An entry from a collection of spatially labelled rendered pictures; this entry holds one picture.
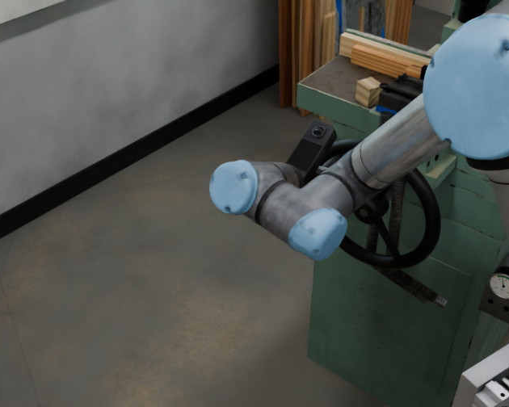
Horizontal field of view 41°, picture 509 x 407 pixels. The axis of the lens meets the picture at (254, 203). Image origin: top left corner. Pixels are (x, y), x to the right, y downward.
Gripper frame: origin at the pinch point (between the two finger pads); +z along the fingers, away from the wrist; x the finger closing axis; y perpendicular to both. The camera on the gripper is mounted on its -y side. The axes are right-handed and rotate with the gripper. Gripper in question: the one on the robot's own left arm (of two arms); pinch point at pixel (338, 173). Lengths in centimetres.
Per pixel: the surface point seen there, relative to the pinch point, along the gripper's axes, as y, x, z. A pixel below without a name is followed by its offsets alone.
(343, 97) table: -12.2, -14.1, 21.8
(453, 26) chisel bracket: -32.3, 3.0, 23.1
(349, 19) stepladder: -33, -58, 100
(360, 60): -20.8, -18.5, 33.4
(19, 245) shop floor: 75, -127, 48
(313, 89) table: -11.7, -21.2, 21.0
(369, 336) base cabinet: 46, 1, 54
